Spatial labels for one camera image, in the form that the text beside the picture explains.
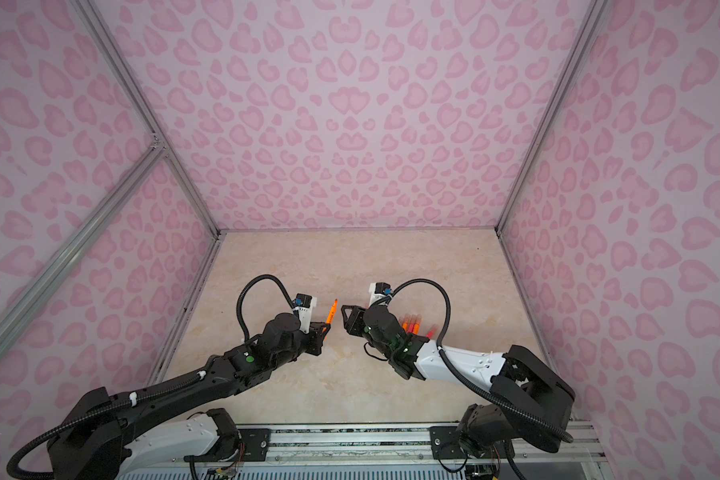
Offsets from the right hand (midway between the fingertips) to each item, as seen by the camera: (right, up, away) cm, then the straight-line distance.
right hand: (342, 308), depth 80 cm
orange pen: (-3, -2, +2) cm, 4 cm away
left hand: (-3, -4, -1) cm, 5 cm away
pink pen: (+26, -11, +14) cm, 31 cm away
